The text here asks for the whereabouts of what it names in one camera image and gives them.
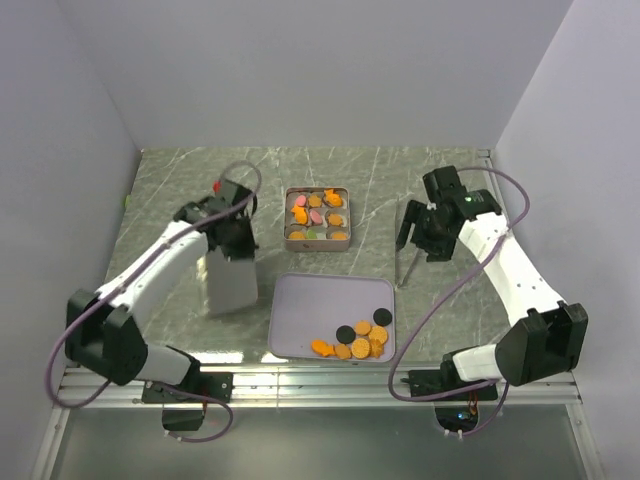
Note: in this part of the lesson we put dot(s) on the orange waffle cookie right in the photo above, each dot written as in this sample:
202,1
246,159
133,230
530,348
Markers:
378,334

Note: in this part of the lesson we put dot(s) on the black sandwich cookie centre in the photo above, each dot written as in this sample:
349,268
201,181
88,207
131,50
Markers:
345,334

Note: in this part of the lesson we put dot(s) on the metal tongs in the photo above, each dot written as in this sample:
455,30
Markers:
402,250

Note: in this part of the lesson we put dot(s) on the orange fish cookie bottom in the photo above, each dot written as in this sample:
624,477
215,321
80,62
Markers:
322,348

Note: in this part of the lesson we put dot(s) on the orange pineapple cookie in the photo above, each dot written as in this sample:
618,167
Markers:
333,198

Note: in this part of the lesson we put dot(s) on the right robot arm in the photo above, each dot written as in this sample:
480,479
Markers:
546,333

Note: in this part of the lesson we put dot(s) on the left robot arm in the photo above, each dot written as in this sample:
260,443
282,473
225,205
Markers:
104,327

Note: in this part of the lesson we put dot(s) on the aluminium rail frame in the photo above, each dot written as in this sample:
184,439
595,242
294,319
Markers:
307,419

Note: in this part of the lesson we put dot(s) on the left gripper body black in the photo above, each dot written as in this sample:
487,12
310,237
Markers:
241,242

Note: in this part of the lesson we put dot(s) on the black sandwich cookie right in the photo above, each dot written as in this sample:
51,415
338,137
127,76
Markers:
382,317

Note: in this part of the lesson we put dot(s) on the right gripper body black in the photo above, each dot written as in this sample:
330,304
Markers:
430,237

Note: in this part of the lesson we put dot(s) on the orange fish cookie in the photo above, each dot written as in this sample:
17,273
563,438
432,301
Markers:
322,348
300,215

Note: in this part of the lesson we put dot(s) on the lilac plastic tray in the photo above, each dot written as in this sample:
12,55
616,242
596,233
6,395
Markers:
309,307

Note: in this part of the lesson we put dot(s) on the black sandwich cookie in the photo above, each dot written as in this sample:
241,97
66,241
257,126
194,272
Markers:
345,334
382,317

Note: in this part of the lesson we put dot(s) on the pink cookie tin box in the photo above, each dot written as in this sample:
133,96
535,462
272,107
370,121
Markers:
323,242

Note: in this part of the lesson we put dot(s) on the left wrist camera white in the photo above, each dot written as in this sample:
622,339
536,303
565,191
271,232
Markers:
230,192

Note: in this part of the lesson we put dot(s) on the orange round waffle cookie bottom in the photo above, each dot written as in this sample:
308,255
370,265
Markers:
361,348

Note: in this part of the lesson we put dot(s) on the orange round cookie tray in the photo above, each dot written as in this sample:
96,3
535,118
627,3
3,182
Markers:
362,328

